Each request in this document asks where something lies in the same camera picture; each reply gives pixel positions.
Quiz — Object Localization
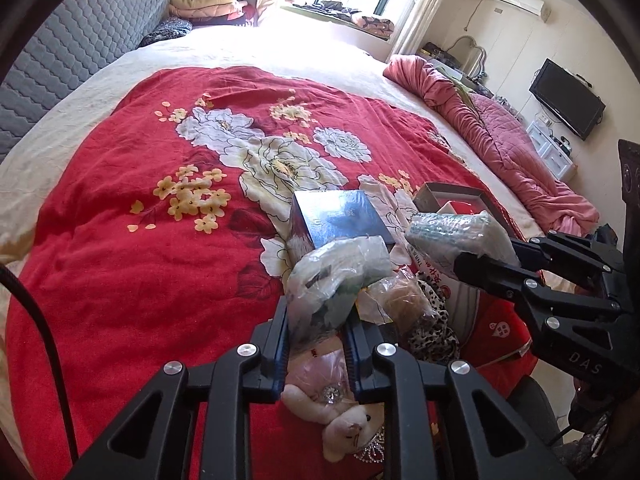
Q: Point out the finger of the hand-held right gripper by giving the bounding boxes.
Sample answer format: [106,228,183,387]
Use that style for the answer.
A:
[452,252,631,376]
[510,230,626,286]

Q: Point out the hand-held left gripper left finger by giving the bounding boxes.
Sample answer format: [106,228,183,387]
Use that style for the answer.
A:
[65,300,293,480]

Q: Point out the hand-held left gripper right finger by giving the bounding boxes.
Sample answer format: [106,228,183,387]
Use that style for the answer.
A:
[345,317,576,480]

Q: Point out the green patterned tissue packet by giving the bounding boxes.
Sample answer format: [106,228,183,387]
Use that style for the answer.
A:
[405,211,521,281]

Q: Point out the clear tissue packet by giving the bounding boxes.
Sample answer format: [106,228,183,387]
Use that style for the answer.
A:
[285,236,393,356]

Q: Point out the grey cardboard box tray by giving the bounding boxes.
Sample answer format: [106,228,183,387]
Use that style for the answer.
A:
[412,182,501,221]

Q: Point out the pink packet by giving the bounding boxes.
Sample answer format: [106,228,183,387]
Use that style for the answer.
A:
[287,347,353,406]

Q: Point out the red tissue pack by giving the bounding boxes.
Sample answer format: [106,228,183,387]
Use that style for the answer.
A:
[410,247,540,401]

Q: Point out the white plush bear with crown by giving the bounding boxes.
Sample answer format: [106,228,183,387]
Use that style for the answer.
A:
[281,384,387,463]

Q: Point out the clear bag with brown item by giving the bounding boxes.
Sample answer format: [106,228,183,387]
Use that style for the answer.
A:
[367,267,436,326]

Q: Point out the leopard print scrunchie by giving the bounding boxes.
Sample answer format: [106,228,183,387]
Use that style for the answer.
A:
[402,280,461,366]

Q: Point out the white drawer cabinet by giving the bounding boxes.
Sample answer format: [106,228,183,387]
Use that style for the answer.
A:
[525,112,576,178]

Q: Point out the pink quilt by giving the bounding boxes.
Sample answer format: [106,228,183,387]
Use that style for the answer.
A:
[384,55,601,238]

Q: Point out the glossy black box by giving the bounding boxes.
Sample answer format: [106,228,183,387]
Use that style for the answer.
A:
[288,189,396,261]

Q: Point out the black flat television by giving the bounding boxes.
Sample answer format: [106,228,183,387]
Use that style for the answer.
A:
[529,58,607,142]

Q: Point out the red floral blanket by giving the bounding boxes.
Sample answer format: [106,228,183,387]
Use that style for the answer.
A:
[5,66,546,480]

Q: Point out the vanity mirror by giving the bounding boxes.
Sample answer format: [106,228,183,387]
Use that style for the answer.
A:
[447,35,488,81]

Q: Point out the patterned cushion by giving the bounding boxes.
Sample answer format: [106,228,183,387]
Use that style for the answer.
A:
[350,10,396,36]

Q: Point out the dark clothes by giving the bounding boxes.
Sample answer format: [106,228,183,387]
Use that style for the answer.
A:
[292,0,356,18]

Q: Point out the dark patterned pillow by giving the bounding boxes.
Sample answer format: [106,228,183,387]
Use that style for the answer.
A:
[140,16,193,48]

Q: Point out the grey quilted headboard cover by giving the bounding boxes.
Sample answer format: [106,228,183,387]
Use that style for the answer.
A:
[0,0,173,163]

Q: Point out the black cable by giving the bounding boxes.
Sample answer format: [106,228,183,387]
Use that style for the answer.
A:
[0,262,80,461]

